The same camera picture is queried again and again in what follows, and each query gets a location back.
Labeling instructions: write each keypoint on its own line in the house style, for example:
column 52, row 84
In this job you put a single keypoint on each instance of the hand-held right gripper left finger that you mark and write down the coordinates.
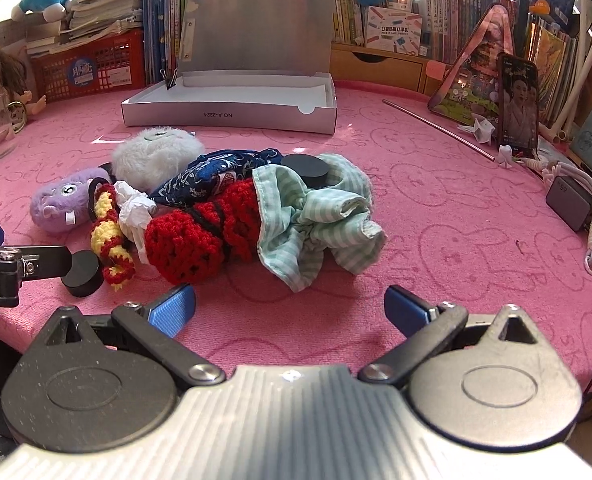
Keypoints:
column 170, row 312

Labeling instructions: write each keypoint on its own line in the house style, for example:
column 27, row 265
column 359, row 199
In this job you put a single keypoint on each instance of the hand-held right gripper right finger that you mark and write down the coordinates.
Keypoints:
column 406, row 310

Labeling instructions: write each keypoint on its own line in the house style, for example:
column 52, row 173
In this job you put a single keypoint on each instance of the black round disc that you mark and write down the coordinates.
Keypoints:
column 83, row 272
column 306, row 170

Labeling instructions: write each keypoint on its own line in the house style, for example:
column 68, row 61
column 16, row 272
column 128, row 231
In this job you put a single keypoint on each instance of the purple plush toy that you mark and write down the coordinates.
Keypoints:
column 60, row 200

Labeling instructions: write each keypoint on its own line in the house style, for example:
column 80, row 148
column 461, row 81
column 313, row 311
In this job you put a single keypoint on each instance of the red yellow crochet toy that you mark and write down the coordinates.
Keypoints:
column 106, row 232

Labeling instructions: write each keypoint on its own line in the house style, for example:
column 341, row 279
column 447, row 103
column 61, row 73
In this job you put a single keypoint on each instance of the red crochet piece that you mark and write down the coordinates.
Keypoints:
column 190, row 240

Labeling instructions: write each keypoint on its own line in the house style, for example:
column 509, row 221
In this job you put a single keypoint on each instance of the white tissue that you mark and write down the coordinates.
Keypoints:
column 133, row 205

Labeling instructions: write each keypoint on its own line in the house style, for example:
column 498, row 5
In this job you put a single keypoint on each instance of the green checked cloth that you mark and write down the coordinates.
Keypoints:
column 316, row 230

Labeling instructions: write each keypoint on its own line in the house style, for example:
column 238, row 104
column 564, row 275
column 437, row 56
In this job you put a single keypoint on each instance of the blue patterned pouch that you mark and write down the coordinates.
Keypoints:
column 200, row 177

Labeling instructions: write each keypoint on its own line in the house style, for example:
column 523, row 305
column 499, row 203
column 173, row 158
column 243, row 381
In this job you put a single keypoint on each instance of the white fluffy plush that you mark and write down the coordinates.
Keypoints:
column 150, row 157

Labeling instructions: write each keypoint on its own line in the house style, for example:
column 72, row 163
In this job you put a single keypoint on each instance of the silver cardboard box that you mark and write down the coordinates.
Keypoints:
column 256, row 30

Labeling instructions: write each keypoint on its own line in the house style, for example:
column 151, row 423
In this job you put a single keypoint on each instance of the pink rabbit-print table mat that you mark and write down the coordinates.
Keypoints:
column 426, row 220

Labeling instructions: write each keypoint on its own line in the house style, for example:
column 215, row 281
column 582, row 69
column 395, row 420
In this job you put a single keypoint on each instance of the small white paper figure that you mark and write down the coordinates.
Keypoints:
column 505, row 155

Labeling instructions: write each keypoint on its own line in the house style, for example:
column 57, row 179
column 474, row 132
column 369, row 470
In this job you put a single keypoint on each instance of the thin metal rod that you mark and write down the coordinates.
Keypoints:
column 436, row 127

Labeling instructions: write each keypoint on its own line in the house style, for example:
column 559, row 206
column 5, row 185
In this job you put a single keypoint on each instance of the black power bank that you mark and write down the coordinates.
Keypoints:
column 568, row 202

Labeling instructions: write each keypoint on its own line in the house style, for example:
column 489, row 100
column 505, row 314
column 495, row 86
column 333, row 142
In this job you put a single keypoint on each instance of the white folded paper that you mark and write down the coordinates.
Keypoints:
column 478, row 129

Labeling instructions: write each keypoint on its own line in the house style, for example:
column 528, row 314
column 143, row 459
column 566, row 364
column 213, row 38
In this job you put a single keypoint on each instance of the large red plastic basket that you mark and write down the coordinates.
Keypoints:
column 110, row 60

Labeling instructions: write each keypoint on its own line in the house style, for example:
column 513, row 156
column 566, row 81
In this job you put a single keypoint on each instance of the black binder clip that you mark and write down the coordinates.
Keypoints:
column 171, row 80

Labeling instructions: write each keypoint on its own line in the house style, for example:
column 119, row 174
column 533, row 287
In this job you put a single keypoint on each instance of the black smartphone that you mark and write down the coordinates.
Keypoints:
column 518, row 105

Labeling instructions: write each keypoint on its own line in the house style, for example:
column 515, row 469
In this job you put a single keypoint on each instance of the wooden drawer organizer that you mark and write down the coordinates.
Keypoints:
column 376, row 67

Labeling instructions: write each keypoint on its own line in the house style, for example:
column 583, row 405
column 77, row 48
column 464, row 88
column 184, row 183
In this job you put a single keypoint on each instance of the stack of lying books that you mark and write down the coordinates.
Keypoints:
column 105, row 5

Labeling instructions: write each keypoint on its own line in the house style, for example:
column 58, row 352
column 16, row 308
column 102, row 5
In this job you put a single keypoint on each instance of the row of blue picture books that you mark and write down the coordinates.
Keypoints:
column 168, row 20

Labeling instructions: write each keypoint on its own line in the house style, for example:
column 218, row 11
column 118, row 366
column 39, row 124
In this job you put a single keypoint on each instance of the white colourful printed carton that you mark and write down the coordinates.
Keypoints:
column 393, row 30

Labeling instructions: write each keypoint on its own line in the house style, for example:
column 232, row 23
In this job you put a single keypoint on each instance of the row of thin glossy books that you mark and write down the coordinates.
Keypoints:
column 553, row 60

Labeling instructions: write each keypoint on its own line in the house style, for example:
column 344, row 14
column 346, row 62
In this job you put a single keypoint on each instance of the white plastic pipe rack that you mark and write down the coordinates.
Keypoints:
column 583, row 72

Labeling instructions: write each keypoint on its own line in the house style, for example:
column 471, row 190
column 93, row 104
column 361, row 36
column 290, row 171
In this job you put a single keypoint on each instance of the row of colourful upright books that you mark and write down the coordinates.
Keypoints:
column 441, row 15

